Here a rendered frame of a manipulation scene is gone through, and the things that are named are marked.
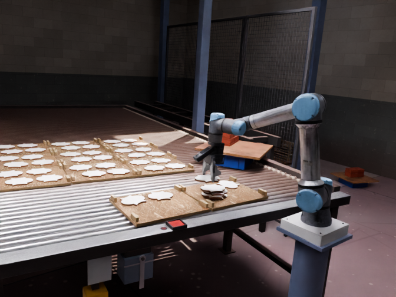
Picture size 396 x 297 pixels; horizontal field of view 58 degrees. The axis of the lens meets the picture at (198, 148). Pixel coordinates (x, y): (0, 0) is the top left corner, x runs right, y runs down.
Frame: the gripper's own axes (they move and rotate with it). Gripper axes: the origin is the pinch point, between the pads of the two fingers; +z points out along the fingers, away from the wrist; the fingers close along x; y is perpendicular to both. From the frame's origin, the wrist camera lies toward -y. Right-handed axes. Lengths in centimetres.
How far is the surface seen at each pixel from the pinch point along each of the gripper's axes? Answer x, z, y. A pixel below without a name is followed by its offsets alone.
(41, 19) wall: 720, -130, -48
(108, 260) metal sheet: -26, 25, -57
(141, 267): -28, 30, -43
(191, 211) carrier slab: -11.3, 13.1, -13.5
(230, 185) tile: 14.5, 10.7, 24.5
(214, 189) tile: 1.4, 7.2, 6.3
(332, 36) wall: 352, -140, 424
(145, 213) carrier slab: -6.5, 14.0, -35.9
